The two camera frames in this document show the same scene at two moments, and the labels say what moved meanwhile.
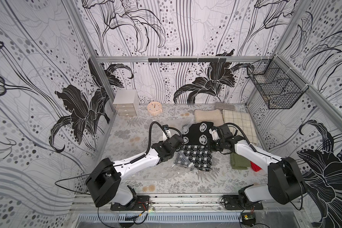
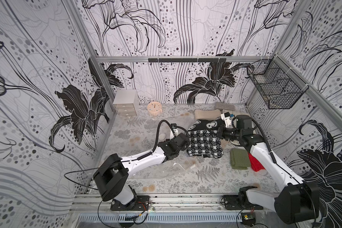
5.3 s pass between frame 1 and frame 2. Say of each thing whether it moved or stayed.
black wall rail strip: stayed
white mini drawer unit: stayed
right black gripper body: moved
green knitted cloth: stayed
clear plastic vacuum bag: moved
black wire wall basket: stayed
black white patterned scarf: moved
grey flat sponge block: stayed
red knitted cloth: stayed
